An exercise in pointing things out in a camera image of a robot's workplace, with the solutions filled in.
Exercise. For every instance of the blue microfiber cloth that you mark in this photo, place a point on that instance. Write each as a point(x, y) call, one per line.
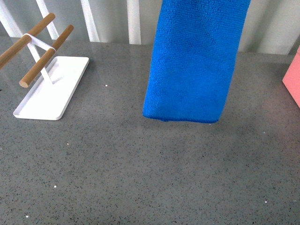
point(193, 59)

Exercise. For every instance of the white towel rack stand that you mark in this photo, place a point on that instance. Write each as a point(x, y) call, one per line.
point(54, 78)

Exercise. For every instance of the pink plastic box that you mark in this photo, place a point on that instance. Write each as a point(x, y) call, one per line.
point(291, 79)

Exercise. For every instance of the white pleated curtain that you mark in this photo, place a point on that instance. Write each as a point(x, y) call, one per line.
point(271, 26)

